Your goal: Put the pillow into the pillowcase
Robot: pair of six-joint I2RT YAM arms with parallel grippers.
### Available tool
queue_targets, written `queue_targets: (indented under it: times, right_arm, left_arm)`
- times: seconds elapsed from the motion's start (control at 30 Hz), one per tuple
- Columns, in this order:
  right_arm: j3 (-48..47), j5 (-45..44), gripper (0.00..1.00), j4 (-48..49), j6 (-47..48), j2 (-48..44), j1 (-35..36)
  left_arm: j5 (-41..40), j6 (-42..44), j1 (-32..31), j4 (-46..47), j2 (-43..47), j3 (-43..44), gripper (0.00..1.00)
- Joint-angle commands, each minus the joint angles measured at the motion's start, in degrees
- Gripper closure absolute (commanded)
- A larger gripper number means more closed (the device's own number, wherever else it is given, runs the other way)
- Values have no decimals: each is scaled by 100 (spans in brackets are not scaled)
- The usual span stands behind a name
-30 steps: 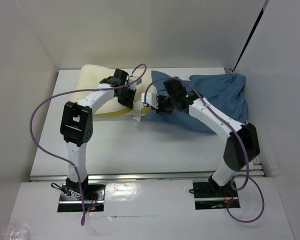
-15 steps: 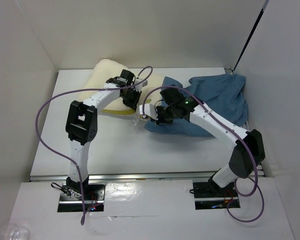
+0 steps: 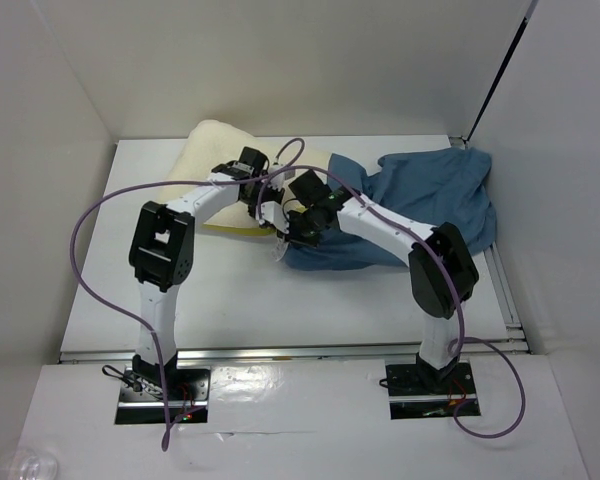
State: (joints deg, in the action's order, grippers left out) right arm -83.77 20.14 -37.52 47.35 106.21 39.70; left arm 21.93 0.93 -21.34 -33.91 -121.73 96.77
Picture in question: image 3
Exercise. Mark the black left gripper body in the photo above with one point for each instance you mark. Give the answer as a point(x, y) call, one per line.
point(252, 201)

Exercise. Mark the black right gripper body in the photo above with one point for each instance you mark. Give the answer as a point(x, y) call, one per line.
point(303, 229)

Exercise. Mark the cream yellow foam pillow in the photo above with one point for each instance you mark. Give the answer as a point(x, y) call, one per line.
point(211, 143)

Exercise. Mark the blue fabric pillowcase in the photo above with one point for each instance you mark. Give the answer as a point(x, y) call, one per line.
point(429, 187)

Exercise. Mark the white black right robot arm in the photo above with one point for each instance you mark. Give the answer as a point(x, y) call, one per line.
point(442, 271)

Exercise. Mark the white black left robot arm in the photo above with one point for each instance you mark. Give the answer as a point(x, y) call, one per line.
point(162, 251)

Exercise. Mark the white pillow care label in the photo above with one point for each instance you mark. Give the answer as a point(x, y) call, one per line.
point(279, 250)

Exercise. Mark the clear plastic object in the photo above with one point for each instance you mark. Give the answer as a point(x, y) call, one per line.
point(28, 463)

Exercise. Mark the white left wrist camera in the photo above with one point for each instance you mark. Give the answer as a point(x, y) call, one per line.
point(279, 175)

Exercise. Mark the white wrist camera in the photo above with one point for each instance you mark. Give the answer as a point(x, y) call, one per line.
point(271, 214)
point(279, 175)

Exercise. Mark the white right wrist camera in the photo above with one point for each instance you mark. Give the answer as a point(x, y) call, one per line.
point(271, 214)

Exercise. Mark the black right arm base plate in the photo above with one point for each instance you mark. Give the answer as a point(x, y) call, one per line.
point(410, 398)

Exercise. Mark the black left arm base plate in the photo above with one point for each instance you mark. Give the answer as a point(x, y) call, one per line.
point(140, 402)

